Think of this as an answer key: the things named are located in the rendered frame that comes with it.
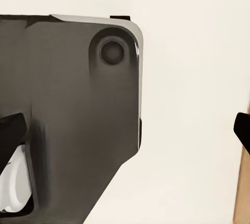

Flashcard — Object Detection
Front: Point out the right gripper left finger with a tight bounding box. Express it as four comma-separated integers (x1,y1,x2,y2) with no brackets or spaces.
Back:
0,113,27,175

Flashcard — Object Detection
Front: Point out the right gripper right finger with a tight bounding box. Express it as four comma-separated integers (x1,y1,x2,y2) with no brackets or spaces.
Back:
233,112,250,154

